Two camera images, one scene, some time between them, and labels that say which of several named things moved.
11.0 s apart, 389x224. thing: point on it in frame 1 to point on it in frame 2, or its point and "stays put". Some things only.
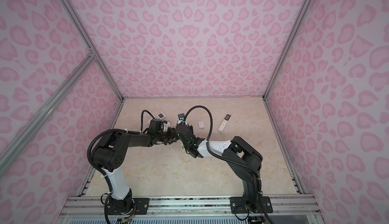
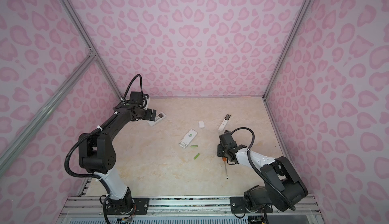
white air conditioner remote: x=160 y=116 stays put
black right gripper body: x=187 y=146 to x=222 y=151
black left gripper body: x=167 y=137 to x=146 y=114
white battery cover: x=201 y=124 stays put
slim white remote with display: x=224 y=122 stays put
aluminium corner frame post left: x=75 y=20 stays put
